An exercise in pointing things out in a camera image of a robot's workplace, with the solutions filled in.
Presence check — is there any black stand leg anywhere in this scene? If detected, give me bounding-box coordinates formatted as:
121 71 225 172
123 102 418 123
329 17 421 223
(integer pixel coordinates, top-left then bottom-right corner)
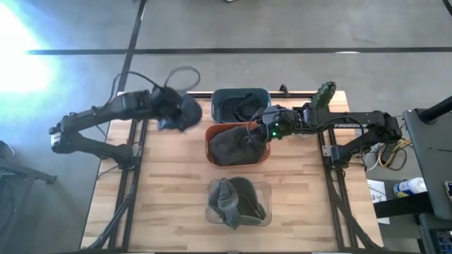
373 192 437 219

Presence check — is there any dark grey side table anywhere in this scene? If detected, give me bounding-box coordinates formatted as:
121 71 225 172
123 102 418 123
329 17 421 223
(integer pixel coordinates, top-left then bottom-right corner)
402 107 452 222

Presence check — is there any yellow cable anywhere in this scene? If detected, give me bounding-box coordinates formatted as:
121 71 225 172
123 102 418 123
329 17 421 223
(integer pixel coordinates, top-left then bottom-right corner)
376 138 413 169

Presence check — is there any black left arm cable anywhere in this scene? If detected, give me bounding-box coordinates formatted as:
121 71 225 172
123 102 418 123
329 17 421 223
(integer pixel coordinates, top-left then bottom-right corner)
111 71 162 107

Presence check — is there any green cactus plant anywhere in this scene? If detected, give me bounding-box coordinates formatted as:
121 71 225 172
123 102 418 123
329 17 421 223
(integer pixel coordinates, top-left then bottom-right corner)
309 80 337 109

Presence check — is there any white cable bundle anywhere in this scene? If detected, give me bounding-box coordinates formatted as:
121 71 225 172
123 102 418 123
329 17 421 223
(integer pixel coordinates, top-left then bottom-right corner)
363 143 382 172

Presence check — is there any black pole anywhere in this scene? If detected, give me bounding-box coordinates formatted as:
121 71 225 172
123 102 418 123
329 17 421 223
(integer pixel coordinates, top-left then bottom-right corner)
419 95 452 123

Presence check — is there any dark grey cap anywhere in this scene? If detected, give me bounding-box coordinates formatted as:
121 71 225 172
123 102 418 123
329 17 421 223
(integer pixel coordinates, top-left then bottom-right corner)
225 93 266 123

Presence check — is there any olive grey cap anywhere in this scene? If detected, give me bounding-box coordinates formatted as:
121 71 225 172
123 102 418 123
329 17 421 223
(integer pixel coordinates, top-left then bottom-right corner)
208 126 268 167

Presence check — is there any black floor stand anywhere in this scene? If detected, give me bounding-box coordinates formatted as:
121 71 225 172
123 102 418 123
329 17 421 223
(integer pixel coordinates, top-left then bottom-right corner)
0 139 58 186

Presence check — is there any light grey cap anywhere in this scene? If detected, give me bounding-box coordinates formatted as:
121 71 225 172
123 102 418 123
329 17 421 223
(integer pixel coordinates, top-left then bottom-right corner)
208 178 243 230

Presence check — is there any blue denim cap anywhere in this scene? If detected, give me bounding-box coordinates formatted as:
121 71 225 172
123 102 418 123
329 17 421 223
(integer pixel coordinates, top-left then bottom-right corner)
157 94 204 133

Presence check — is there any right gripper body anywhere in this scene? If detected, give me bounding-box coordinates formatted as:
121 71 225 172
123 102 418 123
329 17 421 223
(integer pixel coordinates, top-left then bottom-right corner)
259 104 307 140

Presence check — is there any clear plastic bin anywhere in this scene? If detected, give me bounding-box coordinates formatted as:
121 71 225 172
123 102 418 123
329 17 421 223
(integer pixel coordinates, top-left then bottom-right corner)
206 179 273 227

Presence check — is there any grey looped cable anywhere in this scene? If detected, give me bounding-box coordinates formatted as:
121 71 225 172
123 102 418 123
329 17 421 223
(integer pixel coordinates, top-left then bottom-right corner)
164 66 201 93

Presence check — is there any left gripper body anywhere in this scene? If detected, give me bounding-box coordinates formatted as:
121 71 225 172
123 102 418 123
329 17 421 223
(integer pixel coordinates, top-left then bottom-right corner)
150 86 184 119

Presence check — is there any orange plastic bin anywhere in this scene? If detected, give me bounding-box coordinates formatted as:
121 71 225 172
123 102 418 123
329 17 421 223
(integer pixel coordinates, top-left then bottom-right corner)
204 122 272 167

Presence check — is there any white paper sheet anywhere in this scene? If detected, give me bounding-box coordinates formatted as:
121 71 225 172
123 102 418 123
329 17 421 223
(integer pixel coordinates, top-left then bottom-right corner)
366 179 391 226

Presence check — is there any black cap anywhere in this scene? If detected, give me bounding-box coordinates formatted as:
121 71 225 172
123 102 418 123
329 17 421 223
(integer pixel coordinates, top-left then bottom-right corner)
229 176 268 225

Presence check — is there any black aluminium table frame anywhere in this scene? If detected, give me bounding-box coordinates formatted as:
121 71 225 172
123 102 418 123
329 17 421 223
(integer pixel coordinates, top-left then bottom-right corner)
81 90 381 253

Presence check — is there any dark keyboard device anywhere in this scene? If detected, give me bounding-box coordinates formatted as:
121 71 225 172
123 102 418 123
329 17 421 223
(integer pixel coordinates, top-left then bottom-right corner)
418 211 452 254

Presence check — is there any white spray can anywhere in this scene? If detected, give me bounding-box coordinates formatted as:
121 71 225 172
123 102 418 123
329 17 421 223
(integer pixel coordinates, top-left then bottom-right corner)
393 176 428 198

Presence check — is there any teal plastic bin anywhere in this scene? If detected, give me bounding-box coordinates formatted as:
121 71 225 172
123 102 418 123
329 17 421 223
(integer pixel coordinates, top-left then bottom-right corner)
210 87 272 124

